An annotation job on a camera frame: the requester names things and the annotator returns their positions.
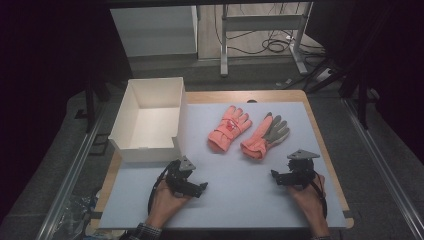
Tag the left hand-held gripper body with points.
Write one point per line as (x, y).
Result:
(180, 178)

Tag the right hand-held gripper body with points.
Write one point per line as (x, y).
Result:
(301, 173)

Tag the pink glove with grey palm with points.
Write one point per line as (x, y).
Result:
(258, 141)

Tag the pink glove with red print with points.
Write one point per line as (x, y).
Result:
(226, 133)

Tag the white box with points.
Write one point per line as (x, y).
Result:
(151, 126)

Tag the person's left hand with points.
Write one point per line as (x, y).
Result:
(166, 203)

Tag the person's right hand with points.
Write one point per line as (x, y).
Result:
(308, 203)

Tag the pale blue table mat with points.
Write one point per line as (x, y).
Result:
(240, 193)

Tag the wooden table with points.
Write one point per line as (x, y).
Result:
(233, 96)

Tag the white power strip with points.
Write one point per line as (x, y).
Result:
(323, 75)

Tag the clear plastic bag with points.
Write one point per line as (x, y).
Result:
(78, 216)

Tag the black tripod stand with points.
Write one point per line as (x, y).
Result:
(353, 76)

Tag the black stand leg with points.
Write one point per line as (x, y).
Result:
(90, 106)

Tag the white cabinet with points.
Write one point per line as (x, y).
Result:
(153, 31)

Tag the aluminium rail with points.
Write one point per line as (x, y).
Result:
(70, 180)
(383, 166)

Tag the grey metal stand frame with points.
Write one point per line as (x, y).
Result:
(263, 22)

